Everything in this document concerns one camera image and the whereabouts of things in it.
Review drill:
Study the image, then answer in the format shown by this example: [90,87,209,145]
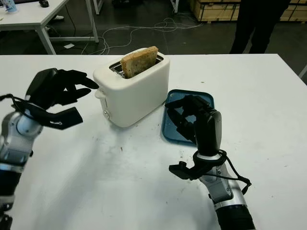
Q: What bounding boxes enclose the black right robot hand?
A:
[165,95,223,156]

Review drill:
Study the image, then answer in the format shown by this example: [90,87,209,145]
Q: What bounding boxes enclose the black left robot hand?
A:
[25,68,99,111]

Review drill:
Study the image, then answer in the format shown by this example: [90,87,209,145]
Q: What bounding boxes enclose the brown bread slice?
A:
[120,46,159,79]

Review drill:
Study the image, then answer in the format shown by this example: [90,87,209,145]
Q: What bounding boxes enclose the blue plastic tray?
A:
[162,89,215,147]

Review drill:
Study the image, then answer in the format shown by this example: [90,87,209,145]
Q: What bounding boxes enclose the white two-slot toaster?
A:
[93,54,171,128]

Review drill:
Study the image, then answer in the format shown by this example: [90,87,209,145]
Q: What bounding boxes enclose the white office desk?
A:
[0,0,99,56]

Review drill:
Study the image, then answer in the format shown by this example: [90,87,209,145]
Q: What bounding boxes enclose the blue and white cup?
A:
[4,0,19,13]

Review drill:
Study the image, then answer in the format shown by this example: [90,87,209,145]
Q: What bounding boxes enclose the person in black clothes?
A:
[229,0,291,55]

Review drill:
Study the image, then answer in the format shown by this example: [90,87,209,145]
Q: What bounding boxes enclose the wooden crates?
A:
[191,0,307,23]

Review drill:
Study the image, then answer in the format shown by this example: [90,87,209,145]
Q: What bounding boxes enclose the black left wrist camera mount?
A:
[30,106,84,131]

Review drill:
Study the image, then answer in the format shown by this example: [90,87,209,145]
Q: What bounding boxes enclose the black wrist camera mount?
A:
[30,106,84,131]
[169,153,227,180]

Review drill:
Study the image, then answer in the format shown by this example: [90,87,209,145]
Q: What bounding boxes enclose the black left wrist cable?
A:
[0,94,48,120]

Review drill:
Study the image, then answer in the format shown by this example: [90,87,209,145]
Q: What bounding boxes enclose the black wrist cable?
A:
[0,94,48,120]
[217,149,252,195]

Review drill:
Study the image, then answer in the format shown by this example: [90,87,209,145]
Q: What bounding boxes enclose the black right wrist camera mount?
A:
[169,153,227,180]

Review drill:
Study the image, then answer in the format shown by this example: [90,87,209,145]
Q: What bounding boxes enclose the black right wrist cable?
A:
[217,149,252,195]

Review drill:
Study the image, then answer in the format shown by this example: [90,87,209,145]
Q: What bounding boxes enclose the white cable on floor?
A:
[81,17,204,56]

